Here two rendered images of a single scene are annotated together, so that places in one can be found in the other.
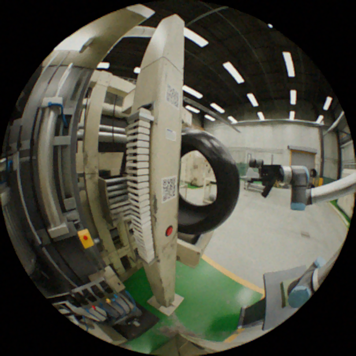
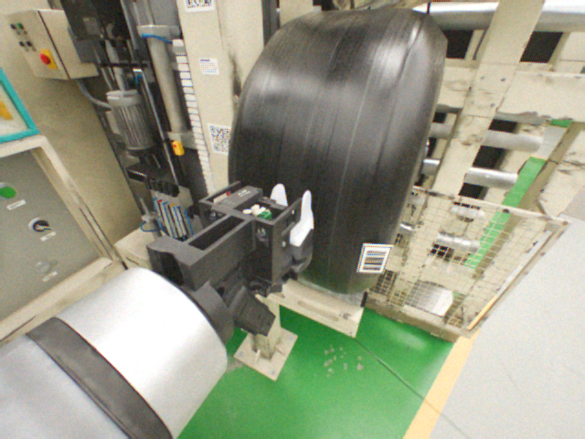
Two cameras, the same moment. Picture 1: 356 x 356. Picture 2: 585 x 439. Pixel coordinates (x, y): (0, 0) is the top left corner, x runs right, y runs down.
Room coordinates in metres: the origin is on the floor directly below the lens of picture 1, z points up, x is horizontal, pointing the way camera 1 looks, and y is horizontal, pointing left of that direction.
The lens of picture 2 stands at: (0.42, -0.59, 1.43)
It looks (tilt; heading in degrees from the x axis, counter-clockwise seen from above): 37 degrees down; 85
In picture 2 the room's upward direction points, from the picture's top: straight up
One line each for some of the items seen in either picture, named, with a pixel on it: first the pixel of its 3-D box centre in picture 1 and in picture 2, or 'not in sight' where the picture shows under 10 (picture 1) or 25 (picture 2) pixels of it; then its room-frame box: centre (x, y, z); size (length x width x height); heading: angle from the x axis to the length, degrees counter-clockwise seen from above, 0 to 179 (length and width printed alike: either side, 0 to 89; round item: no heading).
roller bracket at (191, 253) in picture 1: (164, 240); not in sight; (0.41, 0.05, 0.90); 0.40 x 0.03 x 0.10; 58
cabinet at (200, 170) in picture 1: (201, 173); not in sight; (5.33, -1.24, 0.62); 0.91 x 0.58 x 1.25; 127
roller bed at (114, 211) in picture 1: (117, 198); not in sight; (0.58, 0.40, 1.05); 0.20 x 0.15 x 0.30; 148
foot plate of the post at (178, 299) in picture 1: (165, 300); (266, 345); (0.34, 0.08, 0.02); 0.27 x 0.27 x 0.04; 58
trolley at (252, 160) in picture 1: (259, 172); not in sight; (4.30, -4.10, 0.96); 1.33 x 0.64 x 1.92; 35
